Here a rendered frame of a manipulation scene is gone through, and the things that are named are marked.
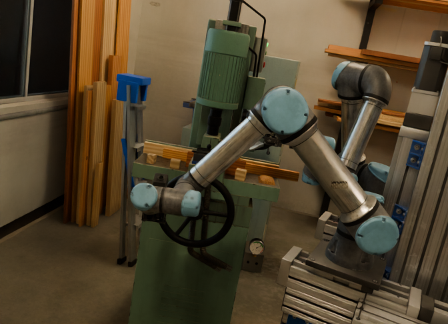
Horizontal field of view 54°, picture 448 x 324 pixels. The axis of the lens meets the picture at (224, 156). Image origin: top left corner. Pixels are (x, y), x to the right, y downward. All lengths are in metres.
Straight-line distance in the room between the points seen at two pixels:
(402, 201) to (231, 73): 0.80
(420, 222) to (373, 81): 0.52
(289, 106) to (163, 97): 3.35
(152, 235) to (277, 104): 0.96
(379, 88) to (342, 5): 2.57
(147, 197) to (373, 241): 0.62
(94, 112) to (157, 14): 1.58
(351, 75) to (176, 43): 2.82
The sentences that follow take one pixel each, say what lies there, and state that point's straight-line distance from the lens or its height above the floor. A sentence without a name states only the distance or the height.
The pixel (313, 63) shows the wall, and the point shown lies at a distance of 4.19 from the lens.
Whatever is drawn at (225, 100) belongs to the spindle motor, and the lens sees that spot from 1.81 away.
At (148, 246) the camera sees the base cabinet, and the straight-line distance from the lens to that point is 1.92.
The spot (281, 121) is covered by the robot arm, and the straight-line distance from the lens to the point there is 1.14.
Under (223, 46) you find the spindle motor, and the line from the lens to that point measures 1.79.
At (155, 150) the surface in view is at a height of 0.92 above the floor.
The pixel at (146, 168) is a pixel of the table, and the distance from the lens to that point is 1.81.
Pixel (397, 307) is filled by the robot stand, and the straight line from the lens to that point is 1.47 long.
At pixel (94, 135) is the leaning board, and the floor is 0.67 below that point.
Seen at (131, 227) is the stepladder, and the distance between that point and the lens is 2.80.
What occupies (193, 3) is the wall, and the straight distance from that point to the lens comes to 4.36.
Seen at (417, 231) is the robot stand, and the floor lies 0.94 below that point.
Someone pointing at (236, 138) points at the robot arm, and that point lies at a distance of 1.31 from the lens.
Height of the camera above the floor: 1.39
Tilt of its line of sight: 13 degrees down
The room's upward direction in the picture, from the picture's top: 10 degrees clockwise
